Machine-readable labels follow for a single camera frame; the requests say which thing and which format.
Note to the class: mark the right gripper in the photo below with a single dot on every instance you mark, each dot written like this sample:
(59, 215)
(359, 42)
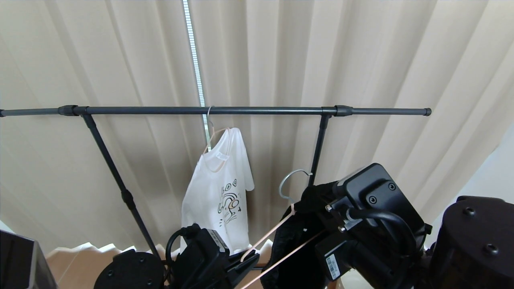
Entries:
(357, 265)

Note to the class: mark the black garment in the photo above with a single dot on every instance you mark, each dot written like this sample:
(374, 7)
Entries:
(289, 275)

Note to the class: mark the pink clothes hanger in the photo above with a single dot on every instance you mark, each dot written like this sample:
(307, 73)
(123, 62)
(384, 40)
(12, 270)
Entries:
(281, 233)
(209, 120)

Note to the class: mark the white printed t-shirt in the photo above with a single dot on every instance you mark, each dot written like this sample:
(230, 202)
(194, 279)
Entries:
(213, 200)

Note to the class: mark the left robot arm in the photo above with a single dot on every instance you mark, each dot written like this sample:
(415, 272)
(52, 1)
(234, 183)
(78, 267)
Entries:
(128, 273)

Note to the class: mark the black clothes rack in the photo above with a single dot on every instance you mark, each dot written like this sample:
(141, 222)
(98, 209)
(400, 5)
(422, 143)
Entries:
(160, 110)

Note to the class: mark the beige curtain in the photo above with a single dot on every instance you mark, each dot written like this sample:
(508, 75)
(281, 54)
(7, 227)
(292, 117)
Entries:
(100, 52)

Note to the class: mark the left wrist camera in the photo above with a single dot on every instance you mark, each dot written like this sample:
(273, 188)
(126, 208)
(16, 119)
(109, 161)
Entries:
(204, 257)

